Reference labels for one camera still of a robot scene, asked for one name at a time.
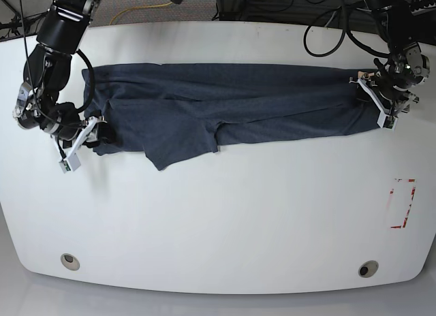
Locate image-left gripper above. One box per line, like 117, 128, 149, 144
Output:
53, 116, 117, 153

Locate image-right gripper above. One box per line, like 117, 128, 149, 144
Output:
356, 76, 416, 108

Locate dark blue T-shirt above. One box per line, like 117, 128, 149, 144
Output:
82, 63, 379, 170

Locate black robot arm image-left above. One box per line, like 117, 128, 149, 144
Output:
13, 0, 116, 153

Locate red tape rectangle marking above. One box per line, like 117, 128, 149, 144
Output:
387, 178, 416, 230

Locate black tripod legs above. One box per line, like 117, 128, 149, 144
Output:
1, 0, 47, 42

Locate white cable on floor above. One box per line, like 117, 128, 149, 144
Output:
324, 4, 341, 28

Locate left table cable grommet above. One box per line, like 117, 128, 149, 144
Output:
61, 253, 80, 271

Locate table cable grommet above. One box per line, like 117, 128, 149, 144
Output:
61, 253, 80, 271
358, 260, 379, 279

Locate yellow cable on floor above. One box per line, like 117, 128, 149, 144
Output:
109, 1, 174, 25

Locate right table cable grommet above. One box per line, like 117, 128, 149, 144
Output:
358, 260, 379, 279

